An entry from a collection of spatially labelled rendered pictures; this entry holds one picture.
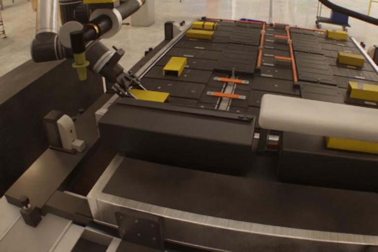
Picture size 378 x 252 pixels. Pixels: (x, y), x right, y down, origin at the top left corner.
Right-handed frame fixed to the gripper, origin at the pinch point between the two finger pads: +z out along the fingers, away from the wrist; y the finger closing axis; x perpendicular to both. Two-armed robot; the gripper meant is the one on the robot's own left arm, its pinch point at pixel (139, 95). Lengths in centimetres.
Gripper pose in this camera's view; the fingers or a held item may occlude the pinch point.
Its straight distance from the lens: 114.4
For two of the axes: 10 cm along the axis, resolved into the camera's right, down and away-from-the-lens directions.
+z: 7.4, 6.5, 1.5
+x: 6.2, -5.8, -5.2
